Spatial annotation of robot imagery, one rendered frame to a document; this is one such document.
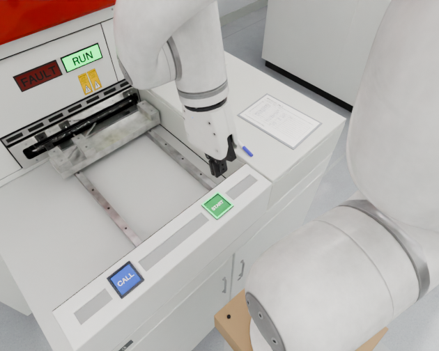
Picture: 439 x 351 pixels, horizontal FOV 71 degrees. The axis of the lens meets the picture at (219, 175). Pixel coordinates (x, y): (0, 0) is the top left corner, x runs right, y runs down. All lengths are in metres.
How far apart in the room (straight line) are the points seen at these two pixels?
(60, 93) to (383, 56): 0.96
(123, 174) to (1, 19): 0.49
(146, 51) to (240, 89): 0.71
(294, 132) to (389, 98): 0.76
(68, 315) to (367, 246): 0.57
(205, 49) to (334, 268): 0.32
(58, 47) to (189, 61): 0.60
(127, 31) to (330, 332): 0.36
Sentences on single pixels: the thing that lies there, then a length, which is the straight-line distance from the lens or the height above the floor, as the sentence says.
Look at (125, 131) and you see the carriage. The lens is 1.08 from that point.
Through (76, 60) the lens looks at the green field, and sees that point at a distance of 1.04.
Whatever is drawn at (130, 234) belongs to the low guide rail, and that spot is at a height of 0.85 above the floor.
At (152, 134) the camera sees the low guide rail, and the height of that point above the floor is 0.85.
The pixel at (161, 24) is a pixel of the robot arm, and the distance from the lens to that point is 0.37.
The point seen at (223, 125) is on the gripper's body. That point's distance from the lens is 0.52.
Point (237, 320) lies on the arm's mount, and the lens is 0.70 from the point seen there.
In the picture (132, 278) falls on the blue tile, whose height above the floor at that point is 0.96.
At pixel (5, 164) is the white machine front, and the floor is 0.89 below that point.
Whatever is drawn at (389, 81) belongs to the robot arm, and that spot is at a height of 1.50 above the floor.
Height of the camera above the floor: 1.59
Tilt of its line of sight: 52 degrees down
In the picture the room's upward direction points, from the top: straight up
